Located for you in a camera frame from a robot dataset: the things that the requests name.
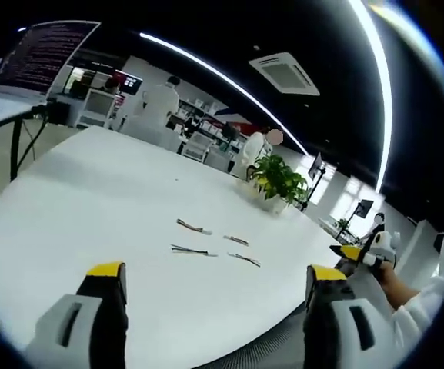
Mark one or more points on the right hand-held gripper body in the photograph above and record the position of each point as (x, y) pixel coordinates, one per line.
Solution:
(383, 246)

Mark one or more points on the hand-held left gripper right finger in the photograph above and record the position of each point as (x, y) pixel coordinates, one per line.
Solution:
(344, 319)

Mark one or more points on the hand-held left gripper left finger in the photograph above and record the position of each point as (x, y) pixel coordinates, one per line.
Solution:
(67, 319)

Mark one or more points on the person's right hand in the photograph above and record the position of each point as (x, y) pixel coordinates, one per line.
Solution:
(396, 286)

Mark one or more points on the small black monitor on stand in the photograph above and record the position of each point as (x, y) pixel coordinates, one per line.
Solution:
(364, 207)

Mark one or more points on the white plant pot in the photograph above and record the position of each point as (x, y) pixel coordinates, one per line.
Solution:
(268, 201)

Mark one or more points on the green potted plant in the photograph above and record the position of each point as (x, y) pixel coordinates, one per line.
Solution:
(279, 177)

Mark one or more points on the curved ceiling light strip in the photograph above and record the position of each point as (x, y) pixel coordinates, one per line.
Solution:
(381, 77)

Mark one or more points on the white mesh office chair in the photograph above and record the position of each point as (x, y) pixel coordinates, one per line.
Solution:
(196, 148)

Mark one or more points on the ceiling air conditioner vent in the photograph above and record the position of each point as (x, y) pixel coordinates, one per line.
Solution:
(285, 73)

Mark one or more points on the long ceiling light strip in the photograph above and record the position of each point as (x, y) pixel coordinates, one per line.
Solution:
(221, 78)

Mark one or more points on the large computer monitor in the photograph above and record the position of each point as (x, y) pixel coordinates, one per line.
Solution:
(44, 54)

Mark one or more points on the black desk frame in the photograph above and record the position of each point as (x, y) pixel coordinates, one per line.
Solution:
(15, 142)

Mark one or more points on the wall screen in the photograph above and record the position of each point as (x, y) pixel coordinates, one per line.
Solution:
(132, 84)

